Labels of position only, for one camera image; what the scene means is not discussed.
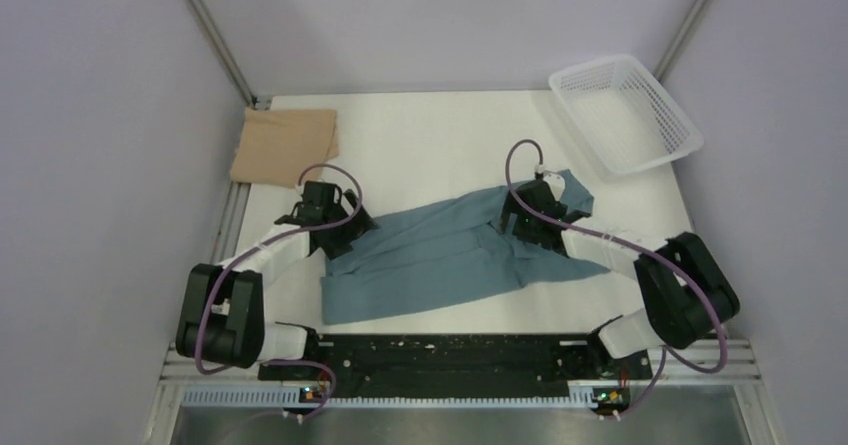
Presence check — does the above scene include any blue-grey t-shirt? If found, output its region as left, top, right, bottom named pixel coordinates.
left=321, top=186, right=607, bottom=325

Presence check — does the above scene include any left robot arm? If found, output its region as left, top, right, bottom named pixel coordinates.
left=175, top=181, right=378, bottom=379

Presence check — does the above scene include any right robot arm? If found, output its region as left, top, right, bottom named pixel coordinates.
left=497, top=176, right=741, bottom=377

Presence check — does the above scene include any folded tan t-shirt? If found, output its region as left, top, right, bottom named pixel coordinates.
left=229, top=109, right=339, bottom=188

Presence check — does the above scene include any white plastic mesh basket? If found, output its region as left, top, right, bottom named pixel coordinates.
left=548, top=54, right=704, bottom=177

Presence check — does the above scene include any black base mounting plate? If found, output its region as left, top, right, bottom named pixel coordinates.
left=258, top=334, right=652, bottom=399

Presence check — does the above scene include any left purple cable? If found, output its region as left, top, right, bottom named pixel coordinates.
left=195, top=163, right=366, bottom=420

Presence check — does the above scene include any purple cable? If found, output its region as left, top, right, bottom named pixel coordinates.
left=505, top=138, right=730, bottom=417
left=195, top=163, right=366, bottom=420

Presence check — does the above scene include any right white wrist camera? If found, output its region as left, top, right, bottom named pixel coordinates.
left=534, top=165, right=566, bottom=201

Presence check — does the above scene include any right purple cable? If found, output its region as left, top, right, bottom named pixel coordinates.
left=505, top=138, right=730, bottom=417

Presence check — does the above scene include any left side aluminium rail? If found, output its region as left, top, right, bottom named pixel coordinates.
left=202, top=182, right=251, bottom=263

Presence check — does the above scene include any white cable duct strip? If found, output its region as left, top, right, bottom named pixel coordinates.
left=181, top=380, right=616, bottom=409

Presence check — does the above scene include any left rear aluminium post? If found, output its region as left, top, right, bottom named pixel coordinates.
left=185, top=0, right=257, bottom=108

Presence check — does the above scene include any aluminium post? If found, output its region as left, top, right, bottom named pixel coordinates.
left=185, top=0, right=257, bottom=108
left=653, top=0, right=714, bottom=83

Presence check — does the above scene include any right rear aluminium post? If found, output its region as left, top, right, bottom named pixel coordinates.
left=653, top=0, right=714, bottom=83

